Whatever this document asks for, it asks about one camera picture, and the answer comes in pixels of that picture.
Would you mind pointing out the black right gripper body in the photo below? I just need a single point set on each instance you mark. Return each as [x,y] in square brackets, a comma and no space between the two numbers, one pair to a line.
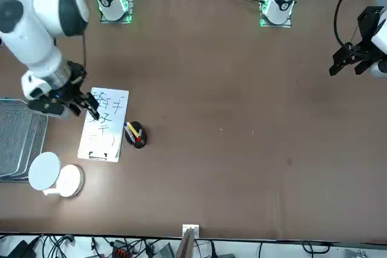
[75,79]

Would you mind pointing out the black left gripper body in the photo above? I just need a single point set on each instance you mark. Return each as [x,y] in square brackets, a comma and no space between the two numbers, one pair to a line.
[367,25]

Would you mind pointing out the white marker with blue cap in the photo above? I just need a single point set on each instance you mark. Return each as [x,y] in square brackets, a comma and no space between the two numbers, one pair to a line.
[129,132]

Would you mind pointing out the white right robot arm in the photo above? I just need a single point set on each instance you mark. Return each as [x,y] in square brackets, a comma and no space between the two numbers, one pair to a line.
[36,28]

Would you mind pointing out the white A4 paper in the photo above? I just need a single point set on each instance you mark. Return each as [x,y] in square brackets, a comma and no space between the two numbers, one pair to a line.
[102,143]

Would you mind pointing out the black mesh pen holder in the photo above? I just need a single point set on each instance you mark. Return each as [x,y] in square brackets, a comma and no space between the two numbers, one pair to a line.
[142,144]

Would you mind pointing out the yellow marker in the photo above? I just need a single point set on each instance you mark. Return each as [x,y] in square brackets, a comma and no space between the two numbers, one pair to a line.
[133,128]

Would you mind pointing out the cream clipboard with metal clip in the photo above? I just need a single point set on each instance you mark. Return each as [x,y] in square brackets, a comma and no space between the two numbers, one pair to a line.
[112,158]

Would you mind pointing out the white marker with red cap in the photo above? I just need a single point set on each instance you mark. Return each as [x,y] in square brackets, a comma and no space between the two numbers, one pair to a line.
[139,138]

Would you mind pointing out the silver mesh letter tray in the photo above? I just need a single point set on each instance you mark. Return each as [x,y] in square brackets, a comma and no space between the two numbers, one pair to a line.
[18,143]

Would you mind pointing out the orange and black device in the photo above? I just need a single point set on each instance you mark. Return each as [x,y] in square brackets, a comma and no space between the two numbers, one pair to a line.
[122,250]

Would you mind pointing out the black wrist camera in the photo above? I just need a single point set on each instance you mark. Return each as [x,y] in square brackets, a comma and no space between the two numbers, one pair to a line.
[46,107]

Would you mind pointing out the aluminium profile post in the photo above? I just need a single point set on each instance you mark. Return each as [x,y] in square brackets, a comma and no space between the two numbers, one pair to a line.
[190,240]

